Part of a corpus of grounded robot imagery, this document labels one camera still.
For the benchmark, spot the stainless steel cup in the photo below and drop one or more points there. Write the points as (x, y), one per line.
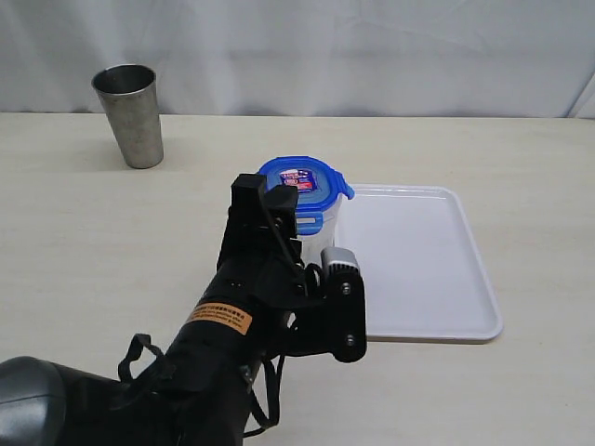
(128, 96)

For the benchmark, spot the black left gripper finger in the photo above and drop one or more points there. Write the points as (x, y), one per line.
(282, 201)
(246, 215)

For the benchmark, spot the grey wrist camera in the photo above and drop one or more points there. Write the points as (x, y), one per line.
(335, 260)

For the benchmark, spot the white backdrop curtain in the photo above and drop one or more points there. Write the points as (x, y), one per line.
(324, 58)

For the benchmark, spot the white plastic tray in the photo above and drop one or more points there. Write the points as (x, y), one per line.
(424, 277)

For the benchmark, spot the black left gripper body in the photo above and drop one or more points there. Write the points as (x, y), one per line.
(301, 312)

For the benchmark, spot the clear plastic container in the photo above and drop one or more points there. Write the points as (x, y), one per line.
(321, 232)

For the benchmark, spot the blue container lid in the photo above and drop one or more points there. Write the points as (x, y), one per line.
(320, 189)

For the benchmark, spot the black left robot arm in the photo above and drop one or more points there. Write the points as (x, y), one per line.
(225, 365)

